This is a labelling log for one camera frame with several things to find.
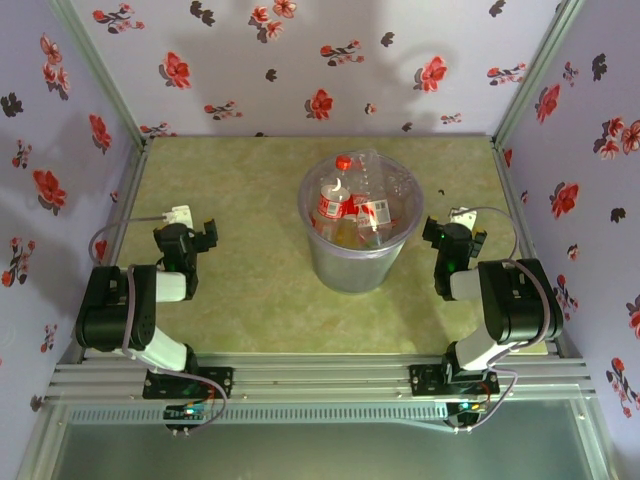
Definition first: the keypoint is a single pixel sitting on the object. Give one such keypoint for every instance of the wide aluminium base rail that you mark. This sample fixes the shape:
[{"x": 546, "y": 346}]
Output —
[{"x": 320, "y": 380}]

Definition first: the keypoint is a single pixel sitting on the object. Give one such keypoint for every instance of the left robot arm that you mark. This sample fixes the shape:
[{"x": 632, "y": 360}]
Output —
[{"x": 115, "y": 320}]

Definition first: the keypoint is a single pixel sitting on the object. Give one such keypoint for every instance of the ribbed water bottle red-white label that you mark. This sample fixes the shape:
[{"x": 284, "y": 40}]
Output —
[{"x": 382, "y": 212}]

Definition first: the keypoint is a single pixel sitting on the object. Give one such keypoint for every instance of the aluminium frame post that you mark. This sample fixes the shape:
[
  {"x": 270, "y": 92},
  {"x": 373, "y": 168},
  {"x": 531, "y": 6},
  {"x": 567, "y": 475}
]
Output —
[
  {"x": 535, "y": 75},
  {"x": 104, "y": 75}
]

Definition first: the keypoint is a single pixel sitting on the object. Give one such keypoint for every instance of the aluminium table edge rail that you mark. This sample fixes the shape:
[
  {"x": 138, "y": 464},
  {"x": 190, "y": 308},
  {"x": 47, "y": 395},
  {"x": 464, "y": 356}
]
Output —
[
  {"x": 511, "y": 190},
  {"x": 129, "y": 190}
]

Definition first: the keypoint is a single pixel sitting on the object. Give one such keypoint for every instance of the yellow plastic bottle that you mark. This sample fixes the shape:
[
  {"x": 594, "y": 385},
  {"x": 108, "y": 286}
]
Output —
[{"x": 342, "y": 233}]

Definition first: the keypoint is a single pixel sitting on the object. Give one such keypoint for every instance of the grey metal mesh bin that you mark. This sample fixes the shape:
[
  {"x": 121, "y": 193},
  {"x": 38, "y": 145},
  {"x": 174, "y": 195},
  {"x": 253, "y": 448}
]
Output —
[{"x": 350, "y": 275}]

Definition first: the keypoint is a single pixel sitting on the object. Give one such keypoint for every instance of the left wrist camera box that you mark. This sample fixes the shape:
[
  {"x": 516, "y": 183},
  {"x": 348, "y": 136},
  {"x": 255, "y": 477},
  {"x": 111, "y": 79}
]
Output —
[{"x": 177, "y": 216}]

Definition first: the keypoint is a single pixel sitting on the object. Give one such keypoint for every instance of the grey metal sheet panel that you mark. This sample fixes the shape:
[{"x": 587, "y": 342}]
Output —
[{"x": 320, "y": 455}]

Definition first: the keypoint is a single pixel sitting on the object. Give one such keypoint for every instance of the small circuit board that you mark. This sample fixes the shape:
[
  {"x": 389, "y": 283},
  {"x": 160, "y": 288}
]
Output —
[
  {"x": 465, "y": 407},
  {"x": 185, "y": 413}
]

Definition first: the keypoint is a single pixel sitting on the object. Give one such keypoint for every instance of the clear cola bottle red label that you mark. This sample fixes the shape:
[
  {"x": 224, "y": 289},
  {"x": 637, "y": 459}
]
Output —
[
  {"x": 360, "y": 211},
  {"x": 330, "y": 206}
]

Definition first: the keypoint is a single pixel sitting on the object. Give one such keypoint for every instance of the translucent purple bin liner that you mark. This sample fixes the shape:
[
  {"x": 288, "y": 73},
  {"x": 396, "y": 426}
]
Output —
[{"x": 362, "y": 254}]

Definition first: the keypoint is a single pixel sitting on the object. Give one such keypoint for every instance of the aluminium frame leg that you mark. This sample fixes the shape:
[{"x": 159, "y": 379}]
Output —
[
  {"x": 595, "y": 445},
  {"x": 42, "y": 445}
]

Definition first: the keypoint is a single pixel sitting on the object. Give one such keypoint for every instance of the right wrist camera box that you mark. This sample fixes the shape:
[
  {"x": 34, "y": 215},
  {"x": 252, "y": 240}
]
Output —
[{"x": 465, "y": 216}]

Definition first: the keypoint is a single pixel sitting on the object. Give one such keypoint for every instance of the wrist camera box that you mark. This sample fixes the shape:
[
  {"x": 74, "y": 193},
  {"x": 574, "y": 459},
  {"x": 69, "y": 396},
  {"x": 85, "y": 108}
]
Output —
[
  {"x": 465, "y": 216},
  {"x": 177, "y": 216}
]

